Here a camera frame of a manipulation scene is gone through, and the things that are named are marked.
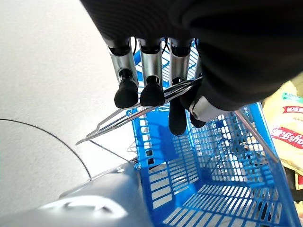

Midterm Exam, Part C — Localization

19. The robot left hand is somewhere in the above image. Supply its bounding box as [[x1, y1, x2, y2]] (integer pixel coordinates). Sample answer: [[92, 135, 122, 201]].
[[80, 0, 303, 136]]

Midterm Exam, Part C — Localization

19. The blue plastic shopping basket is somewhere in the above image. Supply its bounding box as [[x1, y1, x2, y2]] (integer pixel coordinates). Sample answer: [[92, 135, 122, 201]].
[[75, 37, 301, 227]]

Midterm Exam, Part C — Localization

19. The yellow snack bag red label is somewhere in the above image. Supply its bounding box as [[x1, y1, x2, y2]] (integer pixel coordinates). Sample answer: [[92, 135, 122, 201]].
[[262, 80, 303, 176]]

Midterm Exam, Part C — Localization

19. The thin black cable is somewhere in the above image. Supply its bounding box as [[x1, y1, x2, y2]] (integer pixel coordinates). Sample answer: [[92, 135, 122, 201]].
[[0, 118, 92, 182]]

